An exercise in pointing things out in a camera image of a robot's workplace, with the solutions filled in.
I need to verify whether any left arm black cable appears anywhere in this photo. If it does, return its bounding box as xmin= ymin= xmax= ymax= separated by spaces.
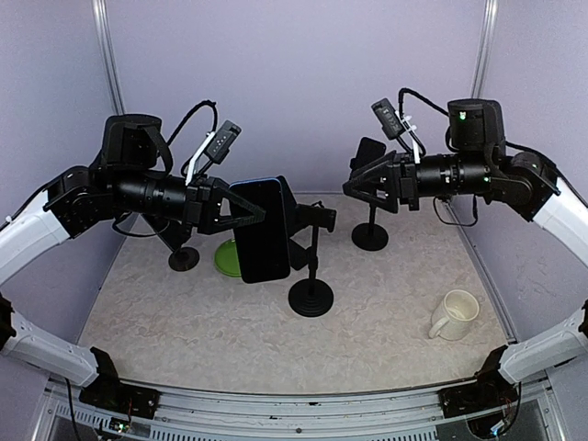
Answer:
xmin=109 ymin=98 xmax=219 ymax=238

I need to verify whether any black round-base clamp stand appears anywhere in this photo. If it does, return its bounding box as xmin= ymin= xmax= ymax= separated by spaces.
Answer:
xmin=348 ymin=155 xmax=390 ymax=251

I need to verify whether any black phone teal case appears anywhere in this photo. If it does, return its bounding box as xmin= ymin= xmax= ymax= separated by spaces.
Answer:
xmin=350 ymin=137 xmax=387 ymax=178

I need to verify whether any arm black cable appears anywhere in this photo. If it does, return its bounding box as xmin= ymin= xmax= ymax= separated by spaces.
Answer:
xmin=109 ymin=98 xmax=219 ymax=238
xmin=397 ymin=87 xmax=534 ymax=228

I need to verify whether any front aluminium rail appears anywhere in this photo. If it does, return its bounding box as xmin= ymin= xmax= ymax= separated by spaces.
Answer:
xmin=31 ymin=362 xmax=566 ymax=441

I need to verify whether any black phone purple edge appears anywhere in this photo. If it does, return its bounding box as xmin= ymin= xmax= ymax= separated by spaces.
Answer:
xmin=277 ymin=175 xmax=299 ymax=237

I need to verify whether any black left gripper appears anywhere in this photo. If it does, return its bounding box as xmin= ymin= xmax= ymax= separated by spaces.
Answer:
xmin=111 ymin=167 xmax=265 ymax=236

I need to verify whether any blue phone face down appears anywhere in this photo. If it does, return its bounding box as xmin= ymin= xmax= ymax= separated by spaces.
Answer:
xmin=230 ymin=177 xmax=290 ymax=284

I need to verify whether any left aluminium frame post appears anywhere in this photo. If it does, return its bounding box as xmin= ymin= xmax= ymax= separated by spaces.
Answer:
xmin=91 ymin=0 xmax=125 ymax=115

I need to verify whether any green plate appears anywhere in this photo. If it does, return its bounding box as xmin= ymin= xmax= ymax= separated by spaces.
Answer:
xmin=214 ymin=239 xmax=241 ymax=277

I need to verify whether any aluminium frame post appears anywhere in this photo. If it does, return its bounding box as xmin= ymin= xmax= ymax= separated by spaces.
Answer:
xmin=91 ymin=0 xmax=125 ymax=115
xmin=470 ymin=0 xmax=499 ymax=98

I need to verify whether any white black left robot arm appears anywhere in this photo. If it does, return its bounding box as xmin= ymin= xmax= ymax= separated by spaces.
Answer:
xmin=1 ymin=114 xmax=266 ymax=409

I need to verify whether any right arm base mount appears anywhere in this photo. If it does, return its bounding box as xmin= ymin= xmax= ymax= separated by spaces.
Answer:
xmin=437 ymin=345 xmax=521 ymax=418

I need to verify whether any right aluminium frame post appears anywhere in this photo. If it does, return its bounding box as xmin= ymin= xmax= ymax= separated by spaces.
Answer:
xmin=470 ymin=0 xmax=499 ymax=98

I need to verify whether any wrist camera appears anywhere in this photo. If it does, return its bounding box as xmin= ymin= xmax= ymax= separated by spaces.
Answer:
xmin=185 ymin=120 xmax=242 ymax=186
xmin=371 ymin=98 xmax=423 ymax=164

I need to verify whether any cream ceramic mug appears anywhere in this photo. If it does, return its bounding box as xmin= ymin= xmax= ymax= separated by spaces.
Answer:
xmin=428 ymin=289 xmax=481 ymax=341

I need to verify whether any black tall round-base stand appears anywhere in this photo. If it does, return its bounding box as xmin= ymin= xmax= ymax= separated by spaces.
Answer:
xmin=288 ymin=201 xmax=336 ymax=318

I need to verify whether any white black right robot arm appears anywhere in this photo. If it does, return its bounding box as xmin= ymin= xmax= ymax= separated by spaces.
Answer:
xmin=343 ymin=98 xmax=587 ymax=408

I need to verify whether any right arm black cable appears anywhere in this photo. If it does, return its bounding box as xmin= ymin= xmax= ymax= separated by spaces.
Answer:
xmin=397 ymin=87 xmax=534 ymax=228

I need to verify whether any black folding phone stand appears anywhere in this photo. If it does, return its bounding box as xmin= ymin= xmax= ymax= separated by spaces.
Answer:
xmin=288 ymin=227 xmax=319 ymax=271

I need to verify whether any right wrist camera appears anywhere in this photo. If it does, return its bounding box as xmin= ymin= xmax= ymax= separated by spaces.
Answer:
xmin=371 ymin=98 xmax=423 ymax=164

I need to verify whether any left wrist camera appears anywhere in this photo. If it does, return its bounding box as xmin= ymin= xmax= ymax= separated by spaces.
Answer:
xmin=185 ymin=120 xmax=242 ymax=186

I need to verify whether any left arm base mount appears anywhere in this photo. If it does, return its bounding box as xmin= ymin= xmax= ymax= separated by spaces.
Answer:
xmin=79 ymin=347 xmax=160 ymax=420

